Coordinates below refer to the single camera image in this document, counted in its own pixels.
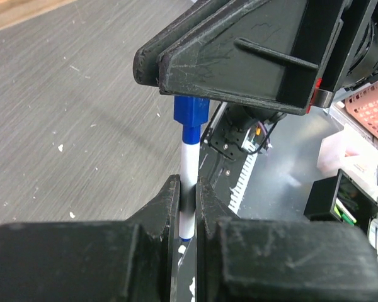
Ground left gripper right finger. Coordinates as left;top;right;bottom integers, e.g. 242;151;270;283
195;176;378;302

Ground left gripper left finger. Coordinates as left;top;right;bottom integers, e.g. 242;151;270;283
0;175;180;301

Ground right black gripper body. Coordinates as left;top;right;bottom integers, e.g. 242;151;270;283
309;1;377;108

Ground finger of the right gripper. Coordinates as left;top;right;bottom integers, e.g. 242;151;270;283
132;0;272;86
159;1;343;115

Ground blue capped white pen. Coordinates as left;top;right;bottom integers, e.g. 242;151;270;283
178;125;202;242

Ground blue pen cap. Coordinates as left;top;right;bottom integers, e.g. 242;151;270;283
173;96;210;127

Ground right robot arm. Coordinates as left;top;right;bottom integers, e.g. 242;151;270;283
133;1;378;159

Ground pink plastic basket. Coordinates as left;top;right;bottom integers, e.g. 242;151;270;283
345;81;378;139

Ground translucent plastic container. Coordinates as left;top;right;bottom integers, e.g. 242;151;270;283
317;125;378;196

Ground black storage box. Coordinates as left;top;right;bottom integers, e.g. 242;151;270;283
304;169;378;234

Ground white cable duct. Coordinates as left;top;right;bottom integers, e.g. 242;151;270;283
228;154;258;214

